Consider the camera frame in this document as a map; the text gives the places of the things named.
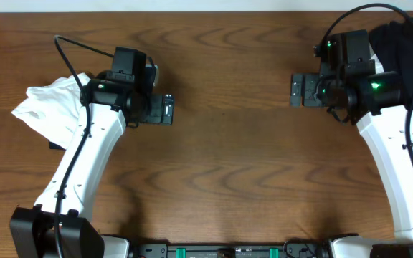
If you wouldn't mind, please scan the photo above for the white printed t-shirt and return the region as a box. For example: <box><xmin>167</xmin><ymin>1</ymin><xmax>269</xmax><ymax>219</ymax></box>
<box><xmin>11</xmin><ymin>76</ymin><xmax>81</xmax><ymax>149</ymax></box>

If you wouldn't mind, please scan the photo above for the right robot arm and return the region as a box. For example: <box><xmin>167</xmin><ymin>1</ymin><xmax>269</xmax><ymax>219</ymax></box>
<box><xmin>290</xmin><ymin>59</ymin><xmax>413</xmax><ymax>257</ymax></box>

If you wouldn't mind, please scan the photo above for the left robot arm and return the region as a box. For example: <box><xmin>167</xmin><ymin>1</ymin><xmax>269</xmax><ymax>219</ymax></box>
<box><xmin>9</xmin><ymin>73</ymin><xmax>131</xmax><ymax>257</ymax></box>

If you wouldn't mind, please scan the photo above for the black garment on pile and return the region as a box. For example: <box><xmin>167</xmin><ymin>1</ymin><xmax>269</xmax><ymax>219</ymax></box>
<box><xmin>369</xmin><ymin>20</ymin><xmax>413</xmax><ymax>111</ymax></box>

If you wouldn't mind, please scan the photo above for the black folded garment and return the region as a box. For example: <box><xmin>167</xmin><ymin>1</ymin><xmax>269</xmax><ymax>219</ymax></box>
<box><xmin>48</xmin><ymin>141</ymin><xmax>65</xmax><ymax>151</ymax></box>

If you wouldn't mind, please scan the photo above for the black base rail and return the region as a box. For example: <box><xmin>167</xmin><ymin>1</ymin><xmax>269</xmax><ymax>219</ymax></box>
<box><xmin>127</xmin><ymin>240</ymin><xmax>331</xmax><ymax>258</ymax></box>

